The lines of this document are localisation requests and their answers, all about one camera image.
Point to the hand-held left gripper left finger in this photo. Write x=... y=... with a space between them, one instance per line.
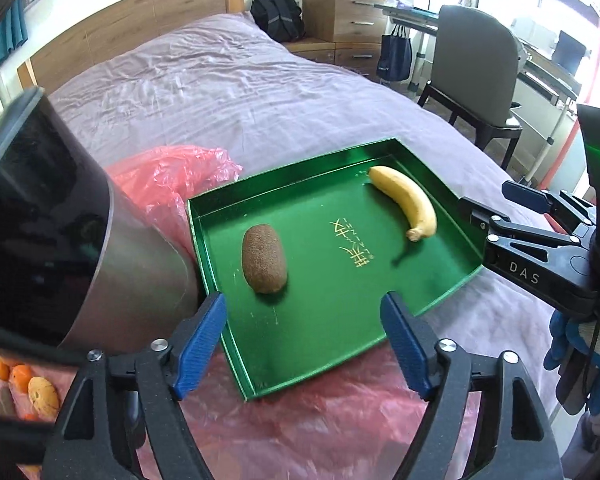
x=200 y=345

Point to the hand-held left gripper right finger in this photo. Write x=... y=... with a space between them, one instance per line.
x=405 y=345

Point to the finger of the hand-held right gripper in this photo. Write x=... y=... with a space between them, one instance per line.
x=480 y=212
x=525 y=194

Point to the yellow banana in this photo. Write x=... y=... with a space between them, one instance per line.
x=410 y=200

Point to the brown kiwi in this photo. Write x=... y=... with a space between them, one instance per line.
x=264 y=260

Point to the green tray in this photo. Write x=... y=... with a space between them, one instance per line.
x=320 y=280

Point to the striped yellow fruit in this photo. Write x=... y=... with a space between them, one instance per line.
x=44 y=397

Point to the small orange mandarin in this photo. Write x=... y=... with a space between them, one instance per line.
x=21 y=375
x=0 y=367

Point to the person's right hand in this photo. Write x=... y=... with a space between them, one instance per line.
x=562 y=332

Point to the red plastic sheet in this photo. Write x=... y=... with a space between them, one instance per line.
x=305 y=430

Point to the dark laptop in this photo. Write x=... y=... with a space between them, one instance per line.
x=570 y=52

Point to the grey chair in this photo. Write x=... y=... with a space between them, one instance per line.
x=472 y=55

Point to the navy tote bag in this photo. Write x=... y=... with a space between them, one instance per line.
x=395 y=55

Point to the low wooden nightstand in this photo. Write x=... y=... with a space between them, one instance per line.
x=355 y=57

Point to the grey desk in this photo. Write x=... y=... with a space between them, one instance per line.
x=410 y=11

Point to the wooden dresser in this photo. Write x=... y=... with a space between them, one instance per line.
x=350 y=10

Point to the black backpack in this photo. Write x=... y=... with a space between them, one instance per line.
x=277 y=17

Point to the wooden bed headboard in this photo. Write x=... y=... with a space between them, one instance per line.
x=130 y=25

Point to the teal curtain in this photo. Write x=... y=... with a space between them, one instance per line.
x=7 y=35

